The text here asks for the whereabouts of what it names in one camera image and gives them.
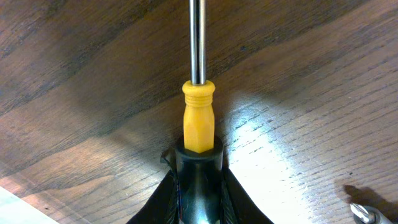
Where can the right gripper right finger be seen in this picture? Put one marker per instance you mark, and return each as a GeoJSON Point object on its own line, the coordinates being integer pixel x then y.
{"type": "Point", "coordinates": [237, 206]}

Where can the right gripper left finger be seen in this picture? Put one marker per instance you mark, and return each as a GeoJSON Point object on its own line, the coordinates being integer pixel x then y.
{"type": "Point", "coordinates": [162, 205]}

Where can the slim yellow black screwdriver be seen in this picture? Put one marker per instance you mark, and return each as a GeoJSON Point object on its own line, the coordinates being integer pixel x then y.
{"type": "Point", "coordinates": [198, 158]}

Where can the stubby yellow black screwdriver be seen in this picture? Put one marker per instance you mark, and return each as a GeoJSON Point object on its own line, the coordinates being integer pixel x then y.
{"type": "Point", "coordinates": [368, 215]}

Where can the clear plastic container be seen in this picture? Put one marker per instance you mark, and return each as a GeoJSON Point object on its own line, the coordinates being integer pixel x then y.
{"type": "Point", "coordinates": [16, 211]}

